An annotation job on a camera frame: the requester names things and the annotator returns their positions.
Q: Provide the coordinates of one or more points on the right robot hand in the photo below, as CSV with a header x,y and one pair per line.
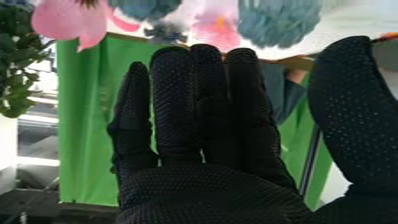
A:
x,y
201,186

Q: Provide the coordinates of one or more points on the pink flower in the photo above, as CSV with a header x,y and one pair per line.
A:
x,y
215,26
68,20

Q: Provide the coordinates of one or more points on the person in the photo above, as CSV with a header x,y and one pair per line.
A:
x,y
284,96

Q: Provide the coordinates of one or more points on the black cloth stand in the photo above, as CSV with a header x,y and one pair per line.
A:
x,y
309,163

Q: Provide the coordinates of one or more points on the small dark blue flower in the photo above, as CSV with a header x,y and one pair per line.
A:
x,y
165,33

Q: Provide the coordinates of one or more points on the green plant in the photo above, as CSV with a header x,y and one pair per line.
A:
x,y
18,60

